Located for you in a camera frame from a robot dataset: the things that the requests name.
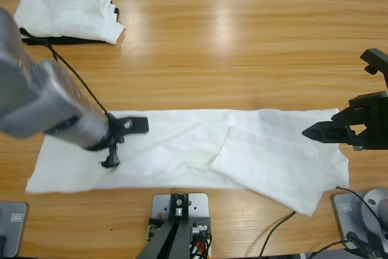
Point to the dark camera post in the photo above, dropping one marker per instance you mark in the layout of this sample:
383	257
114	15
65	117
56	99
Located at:
165	244

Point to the folded black garment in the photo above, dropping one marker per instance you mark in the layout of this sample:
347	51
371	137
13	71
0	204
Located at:
60	41

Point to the folded white t-shirt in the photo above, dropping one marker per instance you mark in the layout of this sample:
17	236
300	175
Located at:
66	10

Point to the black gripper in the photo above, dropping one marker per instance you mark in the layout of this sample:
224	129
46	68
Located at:
376	113
113	134

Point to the black post clamp with bolt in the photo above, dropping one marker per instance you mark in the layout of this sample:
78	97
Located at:
174	201

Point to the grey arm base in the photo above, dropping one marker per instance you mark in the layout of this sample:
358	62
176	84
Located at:
348	219
15	228

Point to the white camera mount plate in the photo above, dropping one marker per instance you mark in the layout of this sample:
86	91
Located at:
201	206

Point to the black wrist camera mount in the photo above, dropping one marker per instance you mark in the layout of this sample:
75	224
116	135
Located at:
377	59
136	125

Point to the white t-shirt with black print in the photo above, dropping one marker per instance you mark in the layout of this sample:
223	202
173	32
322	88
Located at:
182	150

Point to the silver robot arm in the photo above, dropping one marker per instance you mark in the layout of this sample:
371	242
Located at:
45	104

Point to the black post bracket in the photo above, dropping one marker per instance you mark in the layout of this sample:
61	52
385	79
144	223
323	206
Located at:
153	225
206	221

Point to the black base plug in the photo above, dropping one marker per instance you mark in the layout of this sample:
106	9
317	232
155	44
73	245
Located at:
353	236

